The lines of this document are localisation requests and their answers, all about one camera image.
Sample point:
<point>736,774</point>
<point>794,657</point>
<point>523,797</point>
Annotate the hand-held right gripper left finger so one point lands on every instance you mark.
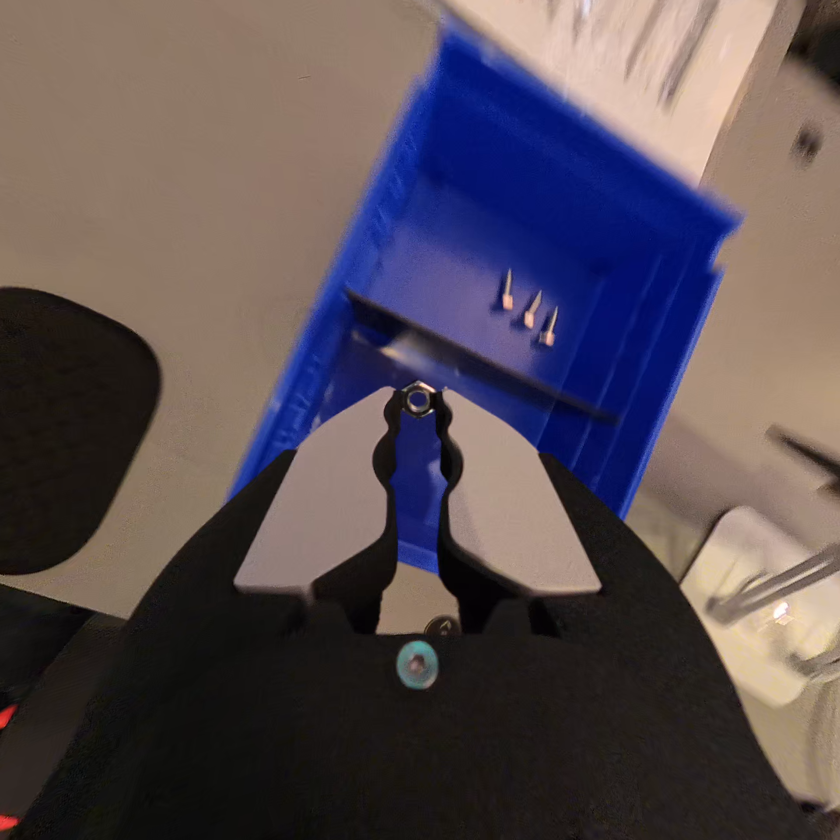
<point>315,518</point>

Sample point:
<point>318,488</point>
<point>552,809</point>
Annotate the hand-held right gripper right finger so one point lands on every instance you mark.
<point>518,518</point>

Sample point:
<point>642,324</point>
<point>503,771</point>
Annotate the silver hex bolt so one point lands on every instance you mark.
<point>547,334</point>
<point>530,317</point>
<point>506,298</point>

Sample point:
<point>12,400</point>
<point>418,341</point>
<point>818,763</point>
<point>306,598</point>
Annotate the blue plastic bin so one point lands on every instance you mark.
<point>459,229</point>

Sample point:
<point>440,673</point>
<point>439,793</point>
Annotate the white foam tray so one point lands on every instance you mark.
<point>741,656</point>

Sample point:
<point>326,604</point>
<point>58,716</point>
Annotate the black wrist rest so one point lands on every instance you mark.
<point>65,426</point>

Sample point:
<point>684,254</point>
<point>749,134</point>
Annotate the silver hex nut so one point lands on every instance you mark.
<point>407,408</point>

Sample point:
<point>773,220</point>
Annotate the black bin divider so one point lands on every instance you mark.
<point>499,371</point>

